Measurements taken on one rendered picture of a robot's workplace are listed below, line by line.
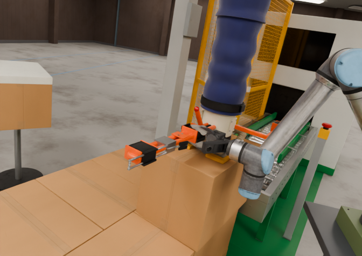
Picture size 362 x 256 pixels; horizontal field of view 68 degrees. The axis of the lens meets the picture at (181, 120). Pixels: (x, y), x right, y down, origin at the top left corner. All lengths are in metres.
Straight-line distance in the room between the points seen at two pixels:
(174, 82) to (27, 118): 1.38
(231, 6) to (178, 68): 1.57
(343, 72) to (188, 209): 0.83
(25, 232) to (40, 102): 1.09
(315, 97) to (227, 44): 0.45
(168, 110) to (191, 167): 1.74
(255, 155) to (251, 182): 0.12
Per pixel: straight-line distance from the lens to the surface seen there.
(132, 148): 0.94
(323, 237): 1.45
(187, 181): 1.26
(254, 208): 1.95
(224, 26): 1.32
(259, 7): 1.33
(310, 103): 1.18
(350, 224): 1.49
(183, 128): 1.22
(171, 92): 2.86
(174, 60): 2.81
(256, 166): 1.11
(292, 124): 1.19
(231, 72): 1.30
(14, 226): 1.52
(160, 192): 1.39
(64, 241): 1.41
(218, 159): 1.31
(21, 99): 2.26
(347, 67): 1.01
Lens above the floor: 1.50
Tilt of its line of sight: 18 degrees down
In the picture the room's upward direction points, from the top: 10 degrees clockwise
